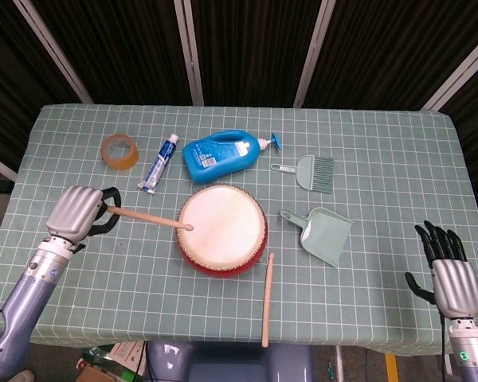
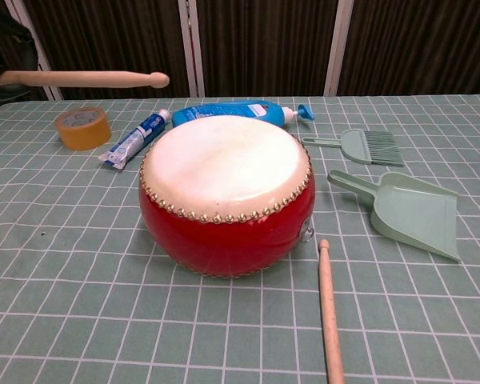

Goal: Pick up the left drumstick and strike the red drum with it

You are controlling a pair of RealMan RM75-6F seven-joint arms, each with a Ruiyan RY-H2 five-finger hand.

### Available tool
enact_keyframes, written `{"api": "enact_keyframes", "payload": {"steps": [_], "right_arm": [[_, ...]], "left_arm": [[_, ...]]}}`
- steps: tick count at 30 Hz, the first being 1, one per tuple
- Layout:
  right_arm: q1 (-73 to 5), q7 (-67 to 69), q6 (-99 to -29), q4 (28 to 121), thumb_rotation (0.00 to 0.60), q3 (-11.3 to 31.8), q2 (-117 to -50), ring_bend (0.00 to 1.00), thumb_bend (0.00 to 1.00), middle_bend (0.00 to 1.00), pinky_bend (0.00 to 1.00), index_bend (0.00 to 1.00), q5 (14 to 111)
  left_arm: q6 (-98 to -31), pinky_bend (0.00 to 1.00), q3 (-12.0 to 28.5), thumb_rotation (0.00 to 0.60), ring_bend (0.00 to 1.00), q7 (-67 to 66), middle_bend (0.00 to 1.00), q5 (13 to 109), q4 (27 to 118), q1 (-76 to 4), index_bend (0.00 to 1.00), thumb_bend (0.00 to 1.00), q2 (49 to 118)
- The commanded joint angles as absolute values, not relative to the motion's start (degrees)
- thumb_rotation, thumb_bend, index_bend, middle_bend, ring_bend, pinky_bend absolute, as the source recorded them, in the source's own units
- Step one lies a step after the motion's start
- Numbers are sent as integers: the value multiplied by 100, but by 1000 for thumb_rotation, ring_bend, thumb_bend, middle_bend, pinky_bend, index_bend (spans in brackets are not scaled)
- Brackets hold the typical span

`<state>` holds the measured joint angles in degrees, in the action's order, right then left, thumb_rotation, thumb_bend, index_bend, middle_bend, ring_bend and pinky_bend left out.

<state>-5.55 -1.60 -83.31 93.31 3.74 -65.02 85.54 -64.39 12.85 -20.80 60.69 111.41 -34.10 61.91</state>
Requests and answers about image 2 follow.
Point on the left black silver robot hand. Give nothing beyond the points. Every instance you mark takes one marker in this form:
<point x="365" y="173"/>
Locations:
<point x="8" y="48"/>

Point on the wooden drumstick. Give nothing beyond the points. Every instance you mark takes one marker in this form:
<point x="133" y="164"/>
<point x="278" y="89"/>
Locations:
<point x="330" y="312"/>
<point x="104" y="78"/>

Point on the red drum with white skin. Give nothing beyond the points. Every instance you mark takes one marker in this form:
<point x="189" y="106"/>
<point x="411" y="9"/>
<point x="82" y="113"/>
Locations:
<point x="224" y="168"/>

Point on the green hand brush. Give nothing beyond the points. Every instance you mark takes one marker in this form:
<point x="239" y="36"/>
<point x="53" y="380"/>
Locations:
<point x="356" y="146"/>

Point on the yellow tape roll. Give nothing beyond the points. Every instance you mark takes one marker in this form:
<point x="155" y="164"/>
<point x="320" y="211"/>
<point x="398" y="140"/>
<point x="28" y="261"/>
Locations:
<point x="84" y="138"/>

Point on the blue white toothpaste tube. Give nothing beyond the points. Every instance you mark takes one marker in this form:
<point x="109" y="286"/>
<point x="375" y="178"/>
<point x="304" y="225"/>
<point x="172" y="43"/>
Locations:
<point x="132" y="140"/>

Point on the blue pump detergent bottle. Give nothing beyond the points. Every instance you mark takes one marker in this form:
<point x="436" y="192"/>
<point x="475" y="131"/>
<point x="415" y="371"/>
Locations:
<point x="224" y="110"/>

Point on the green checkered tablecloth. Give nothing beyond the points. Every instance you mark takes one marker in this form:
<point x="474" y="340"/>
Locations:
<point x="84" y="300"/>

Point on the green dustpan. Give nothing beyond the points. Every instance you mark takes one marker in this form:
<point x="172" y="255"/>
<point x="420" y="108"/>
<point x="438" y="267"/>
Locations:
<point x="412" y="216"/>

